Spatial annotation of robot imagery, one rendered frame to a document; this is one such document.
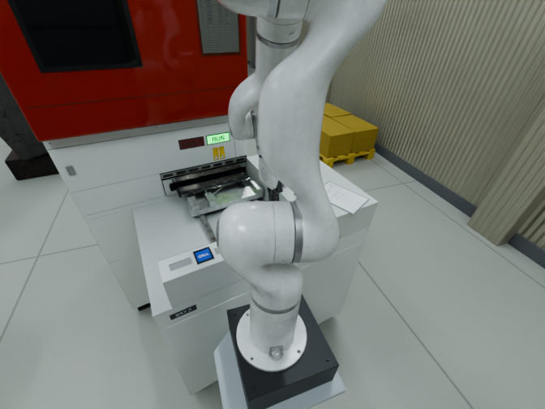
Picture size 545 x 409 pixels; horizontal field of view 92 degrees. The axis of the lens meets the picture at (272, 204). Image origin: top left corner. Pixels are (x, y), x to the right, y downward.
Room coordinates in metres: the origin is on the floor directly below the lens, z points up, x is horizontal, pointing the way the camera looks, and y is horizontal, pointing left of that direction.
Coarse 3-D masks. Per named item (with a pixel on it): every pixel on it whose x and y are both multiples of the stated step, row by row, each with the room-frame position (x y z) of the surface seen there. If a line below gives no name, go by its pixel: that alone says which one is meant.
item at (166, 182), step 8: (216, 168) 1.19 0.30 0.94; (224, 168) 1.21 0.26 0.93; (232, 168) 1.23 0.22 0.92; (176, 176) 1.10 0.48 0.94; (184, 176) 1.11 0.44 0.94; (192, 176) 1.13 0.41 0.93; (200, 176) 1.15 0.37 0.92; (168, 184) 1.07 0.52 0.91; (168, 192) 1.06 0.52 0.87; (176, 192) 1.08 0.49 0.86
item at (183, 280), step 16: (176, 256) 0.57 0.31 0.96; (192, 256) 0.58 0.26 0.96; (160, 272) 0.51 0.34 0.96; (176, 272) 0.51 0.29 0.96; (192, 272) 0.52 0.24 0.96; (208, 272) 0.54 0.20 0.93; (224, 272) 0.57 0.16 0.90; (176, 288) 0.49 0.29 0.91; (192, 288) 0.51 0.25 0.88; (208, 288) 0.54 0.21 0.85; (176, 304) 0.48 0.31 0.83
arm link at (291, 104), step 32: (288, 0) 0.39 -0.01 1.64; (320, 0) 0.39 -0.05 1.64; (352, 0) 0.38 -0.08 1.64; (384, 0) 0.40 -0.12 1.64; (320, 32) 0.39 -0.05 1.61; (352, 32) 0.38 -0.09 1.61; (288, 64) 0.39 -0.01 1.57; (320, 64) 0.37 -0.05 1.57; (288, 96) 0.36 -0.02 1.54; (320, 96) 0.37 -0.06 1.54; (288, 128) 0.35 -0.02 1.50; (320, 128) 0.38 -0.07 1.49; (288, 160) 0.35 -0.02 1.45; (320, 192) 0.35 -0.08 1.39; (320, 224) 0.33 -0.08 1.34; (320, 256) 0.32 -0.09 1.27
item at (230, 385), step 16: (224, 352) 0.34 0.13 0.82; (224, 368) 0.30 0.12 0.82; (224, 384) 0.26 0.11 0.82; (240, 384) 0.26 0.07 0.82; (336, 384) 0.27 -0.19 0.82; (224, 400) 0.22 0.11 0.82; (240, 400) 0.23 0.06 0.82; (288, 400) 0.23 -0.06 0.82; (304, 400) 0.23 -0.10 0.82; (320, 400) 0.23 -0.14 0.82
